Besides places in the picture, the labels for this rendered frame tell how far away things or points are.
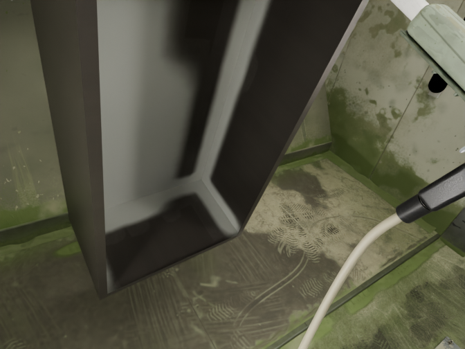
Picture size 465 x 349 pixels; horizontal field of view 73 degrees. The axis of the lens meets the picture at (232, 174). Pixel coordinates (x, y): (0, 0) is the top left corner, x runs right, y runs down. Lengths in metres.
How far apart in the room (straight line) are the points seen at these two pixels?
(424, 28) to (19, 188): 1.81
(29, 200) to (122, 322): 0.79
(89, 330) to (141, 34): 1.24
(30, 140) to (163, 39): 1.13
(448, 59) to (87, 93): 0.48
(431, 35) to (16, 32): 1.84
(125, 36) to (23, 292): 1.31
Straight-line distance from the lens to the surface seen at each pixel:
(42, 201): 1.93
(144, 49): 0.96
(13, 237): 1.99
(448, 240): 2.71
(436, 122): 2.51
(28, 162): 1.92
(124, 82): 0.99
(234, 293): 1.73
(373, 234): 0.57
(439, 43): 0.46
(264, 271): 1.85
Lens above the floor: 1.49
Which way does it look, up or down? 37 degrees down
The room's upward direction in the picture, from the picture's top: 11 degrees clockwise
